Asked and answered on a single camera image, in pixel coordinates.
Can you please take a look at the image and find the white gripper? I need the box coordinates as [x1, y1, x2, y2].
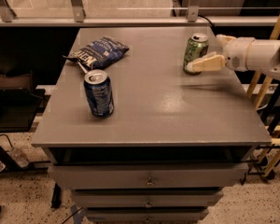
[186, 35, 255, 73]

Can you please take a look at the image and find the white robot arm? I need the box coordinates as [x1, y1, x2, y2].
[186, 35, 280, 81]

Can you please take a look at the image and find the metal window rail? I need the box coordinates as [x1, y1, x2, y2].
[0, 0, 279, 28]

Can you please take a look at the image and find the bottom grey drawer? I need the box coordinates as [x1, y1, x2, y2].
[86, 209, 208, 223]

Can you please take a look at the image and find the grey drawer cabinet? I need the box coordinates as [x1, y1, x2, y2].
[33, 27, 270, 214]

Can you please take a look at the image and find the black cable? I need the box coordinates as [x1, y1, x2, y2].
[198, 14, 217, 28]

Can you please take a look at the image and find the grey drawer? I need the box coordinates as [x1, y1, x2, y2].
[72, 190, 223, 208]
[86, 209, 208, 223]
[49, 163, 247, 189]

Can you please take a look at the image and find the green soda can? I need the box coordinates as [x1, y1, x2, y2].
[183, 33, 209, 75]

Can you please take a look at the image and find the clear plastic bottle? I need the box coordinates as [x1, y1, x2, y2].
[8, 147, 29, 168]

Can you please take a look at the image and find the blue chip bag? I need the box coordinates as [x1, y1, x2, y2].
[65, 35, 129, 71]

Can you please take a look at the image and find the middle grey drawer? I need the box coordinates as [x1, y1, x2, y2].
[72, 190, 223, 208]

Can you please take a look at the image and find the black chair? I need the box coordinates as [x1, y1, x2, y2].
[0, 74, 45, 173]

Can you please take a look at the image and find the top grey drawer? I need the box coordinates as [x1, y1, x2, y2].
[49, 163, 247, 189]

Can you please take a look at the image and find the blue soda can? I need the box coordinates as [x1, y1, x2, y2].
[84, 69, 114, 118]

